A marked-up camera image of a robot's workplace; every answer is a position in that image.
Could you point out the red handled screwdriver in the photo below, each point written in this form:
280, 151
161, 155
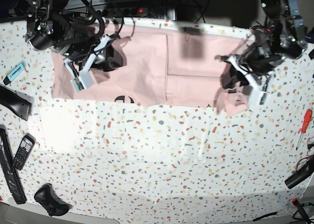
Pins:
306, 121

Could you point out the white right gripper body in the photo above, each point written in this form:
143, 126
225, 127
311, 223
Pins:
102, 57

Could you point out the black phone handset with keypad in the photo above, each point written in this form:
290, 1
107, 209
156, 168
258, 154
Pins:
26, 145

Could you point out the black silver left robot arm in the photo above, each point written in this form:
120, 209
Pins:
282, 36

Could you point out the long black bar remote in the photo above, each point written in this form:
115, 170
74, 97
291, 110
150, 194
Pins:
9, 171

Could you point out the black power strip red switch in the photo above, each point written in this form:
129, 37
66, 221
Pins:
123, 12

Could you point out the pink T-shirt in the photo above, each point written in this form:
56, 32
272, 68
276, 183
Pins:
172, 67

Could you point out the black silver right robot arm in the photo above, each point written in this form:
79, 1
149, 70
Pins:
81, 41

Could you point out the black handheld device with grip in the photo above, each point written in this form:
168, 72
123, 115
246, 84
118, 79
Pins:
17, 102

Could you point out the teal highlighter marker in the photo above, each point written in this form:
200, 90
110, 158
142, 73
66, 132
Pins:
14, 72

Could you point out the red and black tool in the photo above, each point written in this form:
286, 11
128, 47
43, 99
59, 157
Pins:
304, 216

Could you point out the black cylindrical device with wires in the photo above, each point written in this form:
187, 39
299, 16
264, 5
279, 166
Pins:
303, 173

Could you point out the black game controller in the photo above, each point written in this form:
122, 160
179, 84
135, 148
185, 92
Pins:
48, 199

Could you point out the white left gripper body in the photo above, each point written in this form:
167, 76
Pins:
256, 87

